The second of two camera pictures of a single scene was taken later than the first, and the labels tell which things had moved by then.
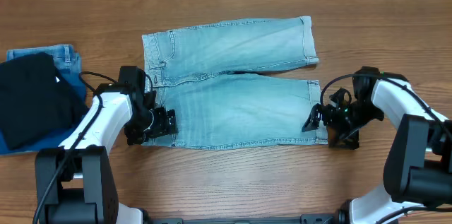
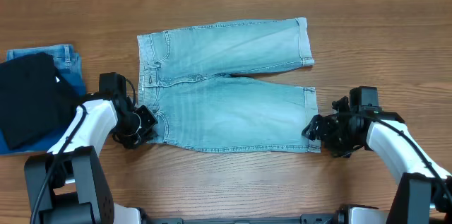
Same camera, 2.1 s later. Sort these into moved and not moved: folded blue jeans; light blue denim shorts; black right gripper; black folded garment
Moved: black right gripper
Not moved: black folded garment; light blue denim shorts; folded blue jeans
